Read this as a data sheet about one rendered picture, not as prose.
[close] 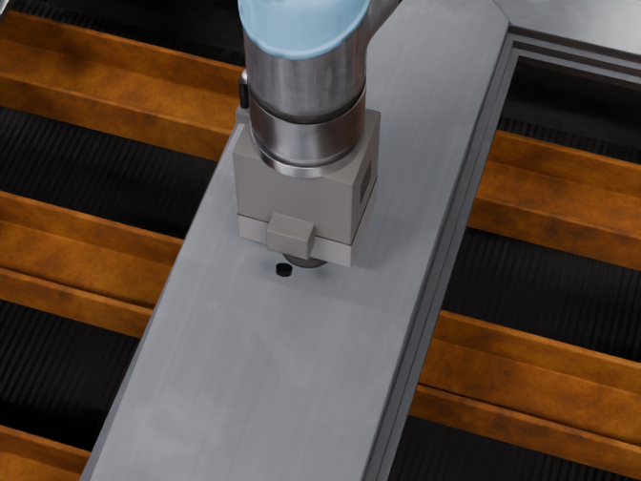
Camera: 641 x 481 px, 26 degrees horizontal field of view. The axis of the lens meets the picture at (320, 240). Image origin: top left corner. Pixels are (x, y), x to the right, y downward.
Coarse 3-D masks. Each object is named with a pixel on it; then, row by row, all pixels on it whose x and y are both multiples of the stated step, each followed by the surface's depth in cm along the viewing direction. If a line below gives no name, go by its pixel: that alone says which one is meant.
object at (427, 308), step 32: (0, 0) 123; (512, 32) 120; (512, 64) 119; (544, 64) 120; (576, 64) 119; (608, 64) 118; (640, 64) 118; (480, 128) 114; (480, 160) 113; (448, 224) 109; (448, 256) 108; (416, 320) 104; (416, 352) 104; (416, 384) 102; (384, 416) 100; (96, 448) 100; (384, 448) 99; (384, 480) 98
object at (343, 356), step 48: (192, 288) 102; (240, 288) 102; (288, 288) 102; (192, 336) 100; (240, 336) 100; (288, 336) 100; (336, 336) 100; (384, 336) 100; (288, 384) 98; (336, 384) 98; (384, 384) 98
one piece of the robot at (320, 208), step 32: (256, 160) 91; (288, 160) 89; (320, 160) 89; (352, 160) 91; (256, 192) 94; (288, 192) 93; (320, 192) 92; (352, 192) 90; (256, 224) 98; (288, 224) 95; (320, 224) 95; (352, 224) 94; (320, 256) 98; (352, 256) 98
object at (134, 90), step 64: (0, 64) 138; (64, 64) 138; (128, 64) 136; (192, 64) 133; (128, 128) 132; (192, 128) 128; (512, 192) 129; (576, 192) 129; (640, 192) 128; (640, 256) 123
